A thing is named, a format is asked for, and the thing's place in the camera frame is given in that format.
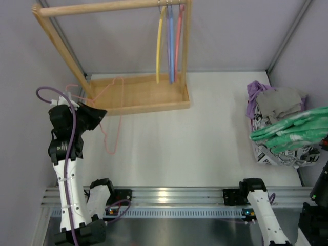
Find pink clothes hanger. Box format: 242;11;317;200
65;76;125;155

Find green white tie-dye trousers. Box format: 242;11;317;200
250;107;327;153

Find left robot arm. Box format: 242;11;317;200
48;102;115;245

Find yellow clothes hanger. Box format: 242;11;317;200
156;6;167;84

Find blue clothes hanger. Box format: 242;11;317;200
167;7;174;84

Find coral clothes hanger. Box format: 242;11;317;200
174;5;185;81

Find wooden clothes rack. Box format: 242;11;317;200
31;1;192;115

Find grey garment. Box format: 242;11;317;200
256;87;308;124

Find black white printed garment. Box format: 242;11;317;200
250;106;320;169

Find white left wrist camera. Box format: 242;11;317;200
50;92;79;110

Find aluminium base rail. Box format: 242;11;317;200
42;186;321;206

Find light blue cable duct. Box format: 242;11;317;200
51;207;261;219

